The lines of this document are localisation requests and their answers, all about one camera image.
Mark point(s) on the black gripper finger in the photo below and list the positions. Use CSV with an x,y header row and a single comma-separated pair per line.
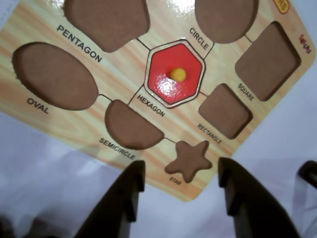
x,y
116,203
255,210

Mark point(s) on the red hexagon piece yellow pin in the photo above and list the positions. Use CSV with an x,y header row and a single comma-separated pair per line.
x,y
183,59

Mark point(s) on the wooden shape puzzle board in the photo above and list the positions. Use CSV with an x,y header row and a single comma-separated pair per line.
x,y
119,62

